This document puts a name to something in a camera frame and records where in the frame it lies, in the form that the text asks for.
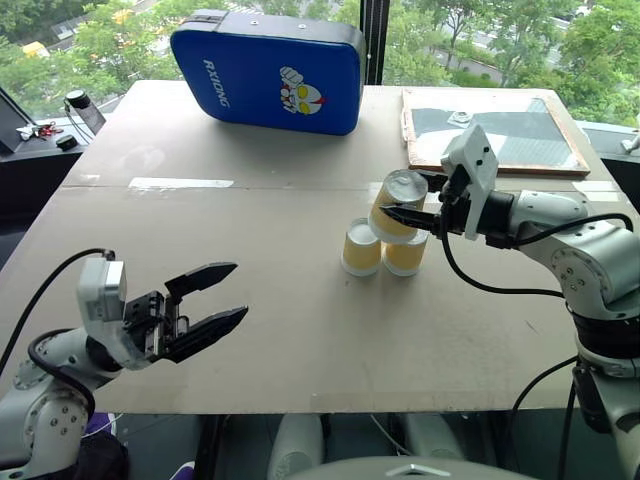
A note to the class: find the grey robot torso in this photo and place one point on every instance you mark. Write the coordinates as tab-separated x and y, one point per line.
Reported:
415	470

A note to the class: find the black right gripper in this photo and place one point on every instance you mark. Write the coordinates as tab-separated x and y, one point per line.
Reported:
452	215

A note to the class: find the wooden framed dark board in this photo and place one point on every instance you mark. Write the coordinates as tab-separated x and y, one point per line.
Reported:
525	140

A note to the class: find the black side desk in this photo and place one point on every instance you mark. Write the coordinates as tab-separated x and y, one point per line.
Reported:
30	180

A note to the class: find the blue padded cartoon cushion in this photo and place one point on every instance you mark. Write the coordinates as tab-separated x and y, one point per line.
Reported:
260	70

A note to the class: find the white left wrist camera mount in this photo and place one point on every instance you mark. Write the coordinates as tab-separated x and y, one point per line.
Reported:
100	295

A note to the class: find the white object at window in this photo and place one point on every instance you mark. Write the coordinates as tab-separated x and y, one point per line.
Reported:
632	144

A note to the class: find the black round cap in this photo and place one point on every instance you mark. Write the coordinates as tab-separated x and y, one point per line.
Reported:
77	97

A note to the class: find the black round knob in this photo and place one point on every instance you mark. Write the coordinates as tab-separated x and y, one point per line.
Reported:
66	143

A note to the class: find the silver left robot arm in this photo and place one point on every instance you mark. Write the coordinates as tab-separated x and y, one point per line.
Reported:
45	425

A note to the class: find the purple cloth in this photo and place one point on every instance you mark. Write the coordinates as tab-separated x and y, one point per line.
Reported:
102	445

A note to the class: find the black table leg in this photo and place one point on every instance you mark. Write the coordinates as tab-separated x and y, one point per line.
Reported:
210	445

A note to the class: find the small grey tape roll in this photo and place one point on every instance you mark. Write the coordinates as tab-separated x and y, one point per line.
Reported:
460	118

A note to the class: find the black window frame post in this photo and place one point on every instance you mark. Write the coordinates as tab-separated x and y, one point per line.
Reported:
375	40

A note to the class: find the dark slanted screen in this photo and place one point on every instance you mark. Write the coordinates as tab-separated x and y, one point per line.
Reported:
12	122

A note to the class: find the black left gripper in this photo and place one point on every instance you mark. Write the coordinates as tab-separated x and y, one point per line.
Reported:
155	325

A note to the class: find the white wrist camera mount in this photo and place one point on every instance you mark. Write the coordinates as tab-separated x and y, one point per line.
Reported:
100	295
477	165

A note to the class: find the yellow paper cup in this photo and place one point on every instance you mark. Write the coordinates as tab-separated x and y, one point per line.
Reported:
395	192
361	250
402	257

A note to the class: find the red and white small items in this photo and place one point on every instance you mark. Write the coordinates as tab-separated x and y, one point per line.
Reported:
37	131

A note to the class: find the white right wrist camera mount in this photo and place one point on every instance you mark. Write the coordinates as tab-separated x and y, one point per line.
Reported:
477	165

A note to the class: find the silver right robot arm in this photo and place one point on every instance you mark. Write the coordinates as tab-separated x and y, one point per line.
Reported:
585	250

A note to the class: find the grey rounded robot leg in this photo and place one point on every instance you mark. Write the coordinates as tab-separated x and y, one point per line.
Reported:
295	445
432	437

